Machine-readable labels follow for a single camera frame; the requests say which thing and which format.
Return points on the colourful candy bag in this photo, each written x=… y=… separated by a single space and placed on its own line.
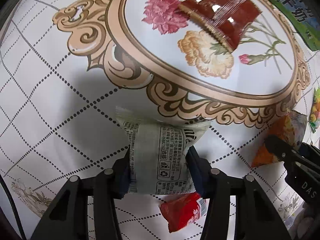
x=315 y=111

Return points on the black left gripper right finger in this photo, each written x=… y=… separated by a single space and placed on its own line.
x=238 y=207

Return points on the orange snack packet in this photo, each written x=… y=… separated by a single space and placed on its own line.
x=286 y=132

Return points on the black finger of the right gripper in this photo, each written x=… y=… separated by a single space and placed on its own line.
x=282 y=150

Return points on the grey white snack packet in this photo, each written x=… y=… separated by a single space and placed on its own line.
x=157 y=153

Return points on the small red snack packet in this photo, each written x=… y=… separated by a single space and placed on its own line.
x=183 y=211

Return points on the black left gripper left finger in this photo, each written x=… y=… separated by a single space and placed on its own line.
x=67 y=215

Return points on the cardboard milk carton box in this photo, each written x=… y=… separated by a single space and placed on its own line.
x=303 y=20

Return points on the dark red biscuit packet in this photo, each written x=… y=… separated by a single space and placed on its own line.
x=226 y=20

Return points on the patterned table mat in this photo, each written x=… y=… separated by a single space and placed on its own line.
x=66 y=65

